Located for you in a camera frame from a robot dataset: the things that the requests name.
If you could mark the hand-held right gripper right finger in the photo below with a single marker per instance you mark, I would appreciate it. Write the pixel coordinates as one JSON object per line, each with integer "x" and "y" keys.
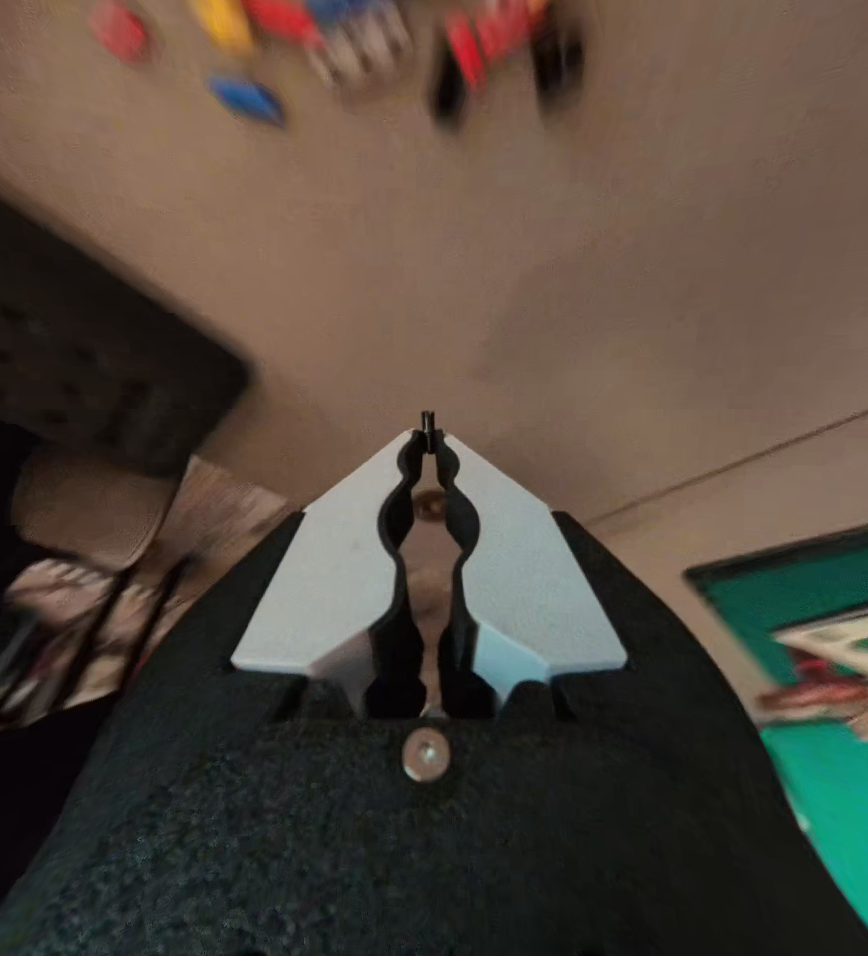
{"x": 538, "y": 590}

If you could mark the person's black trouser leg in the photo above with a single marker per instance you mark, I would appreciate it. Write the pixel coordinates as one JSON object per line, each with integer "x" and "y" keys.
{"x": 68, "y": 336}

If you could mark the small black toy pin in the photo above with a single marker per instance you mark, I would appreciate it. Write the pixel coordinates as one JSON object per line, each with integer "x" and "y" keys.
{"x": 428, "y": 429}

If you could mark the brown toy model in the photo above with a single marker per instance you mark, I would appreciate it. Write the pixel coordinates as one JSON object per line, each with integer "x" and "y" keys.
{"x": 837, "y": 694}

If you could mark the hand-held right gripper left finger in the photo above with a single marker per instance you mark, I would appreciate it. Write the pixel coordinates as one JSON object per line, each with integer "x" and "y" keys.
{"x": 314, "y": 582}

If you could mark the scattered colourful toy pieces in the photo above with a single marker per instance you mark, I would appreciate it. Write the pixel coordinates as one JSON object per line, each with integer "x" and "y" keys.
{"x": 329, "y": 45}

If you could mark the green plastic bin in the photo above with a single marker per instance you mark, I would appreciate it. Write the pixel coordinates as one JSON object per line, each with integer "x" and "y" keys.
{"x": 837, "y": 806}

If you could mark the round black desk grommet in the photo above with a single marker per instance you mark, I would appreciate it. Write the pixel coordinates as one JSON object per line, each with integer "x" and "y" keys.
{"x": 429, "y": 504}

